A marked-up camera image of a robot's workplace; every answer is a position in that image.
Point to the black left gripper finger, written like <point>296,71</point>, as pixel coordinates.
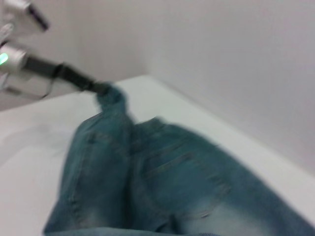
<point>102,87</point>

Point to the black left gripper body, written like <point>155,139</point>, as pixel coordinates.
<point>59,72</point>

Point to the blue denim shorts with cartoon print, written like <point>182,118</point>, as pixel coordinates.
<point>172,184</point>

